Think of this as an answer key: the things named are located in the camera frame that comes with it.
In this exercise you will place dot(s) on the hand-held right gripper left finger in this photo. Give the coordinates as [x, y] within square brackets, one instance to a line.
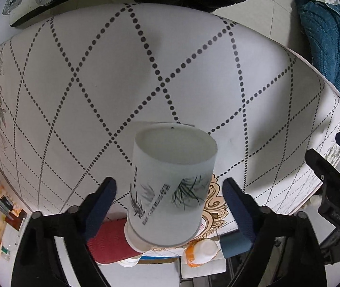
[96, 212]

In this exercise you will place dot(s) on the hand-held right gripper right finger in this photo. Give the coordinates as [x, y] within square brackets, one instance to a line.
[241, 212]

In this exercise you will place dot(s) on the frosted white printed cup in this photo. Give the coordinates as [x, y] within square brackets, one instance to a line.
[170, 167]

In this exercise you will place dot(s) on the red ribbed paper cup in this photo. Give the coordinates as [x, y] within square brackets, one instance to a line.
[110, 242]

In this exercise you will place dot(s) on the white paper cup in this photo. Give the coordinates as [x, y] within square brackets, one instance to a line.
[134, 240]

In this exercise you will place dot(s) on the white medicine box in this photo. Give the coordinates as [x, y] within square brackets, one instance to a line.
[13, 239]

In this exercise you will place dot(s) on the blue quilted blanket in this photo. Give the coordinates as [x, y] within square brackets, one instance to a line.
[328, 33]

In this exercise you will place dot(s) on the white dotted tablecloth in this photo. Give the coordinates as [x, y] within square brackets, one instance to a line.
[164, 74]

